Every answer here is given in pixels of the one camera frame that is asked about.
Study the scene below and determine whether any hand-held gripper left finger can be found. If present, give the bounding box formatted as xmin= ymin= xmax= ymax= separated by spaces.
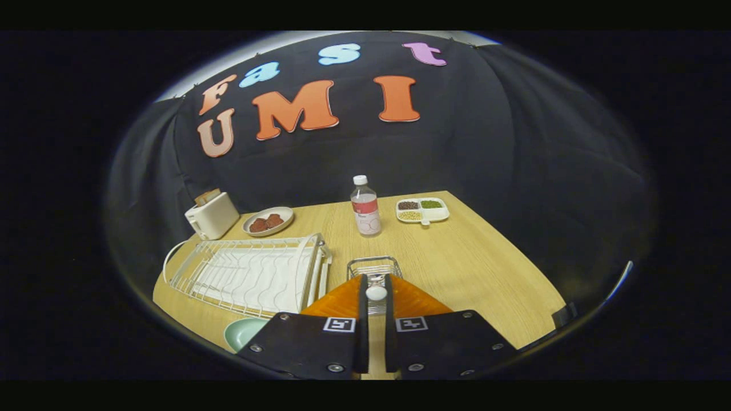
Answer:
xmin=237 ymin=274 xmax=370 ymax=380

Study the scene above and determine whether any clear plastic water bottle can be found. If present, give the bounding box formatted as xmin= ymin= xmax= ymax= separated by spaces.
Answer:
xmin=350 ymin=175 xmax=382 ymax=237

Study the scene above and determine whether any white wire dish rack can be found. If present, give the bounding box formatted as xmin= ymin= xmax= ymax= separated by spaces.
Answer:
xmin=163 ymin=232 xmax=332 ymax=319

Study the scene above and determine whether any white divided bean tray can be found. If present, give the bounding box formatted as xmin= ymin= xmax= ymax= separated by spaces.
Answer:
xmin=396 ymin=198 xmax=450 ymax=227

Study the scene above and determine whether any light green plate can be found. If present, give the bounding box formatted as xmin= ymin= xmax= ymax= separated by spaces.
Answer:
xmin=223 ymin=317 xmax=270 ymax=353

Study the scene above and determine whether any silver wire basket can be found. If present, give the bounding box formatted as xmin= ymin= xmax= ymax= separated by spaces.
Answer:
xmin=347 ymin=256 xmax=403 ymax=316

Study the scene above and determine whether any white toaster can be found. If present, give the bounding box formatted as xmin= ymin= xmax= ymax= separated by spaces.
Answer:
xmin=184 ymin=192 xmax=240 ymax=240

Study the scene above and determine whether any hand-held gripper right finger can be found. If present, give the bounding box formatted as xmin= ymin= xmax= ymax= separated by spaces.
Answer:
xmin=384 ymin=274 xmax=517 ymax=380

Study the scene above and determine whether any white plate with meat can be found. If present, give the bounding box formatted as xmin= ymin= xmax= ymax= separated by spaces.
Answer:
xmin=242 ymin=206 xmax=295 ymax=237

